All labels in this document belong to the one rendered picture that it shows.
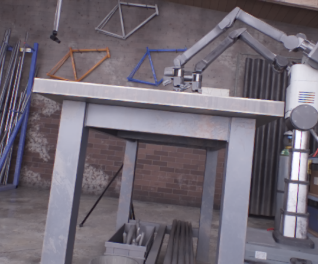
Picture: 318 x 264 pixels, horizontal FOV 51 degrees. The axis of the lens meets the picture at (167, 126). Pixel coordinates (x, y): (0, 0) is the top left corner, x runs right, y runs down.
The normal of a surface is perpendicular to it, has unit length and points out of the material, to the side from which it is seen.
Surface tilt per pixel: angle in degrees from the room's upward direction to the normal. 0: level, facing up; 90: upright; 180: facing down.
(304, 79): 90
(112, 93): 90
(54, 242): 90
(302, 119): 90
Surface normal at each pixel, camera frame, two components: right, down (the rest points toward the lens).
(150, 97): -0.06, -0.10
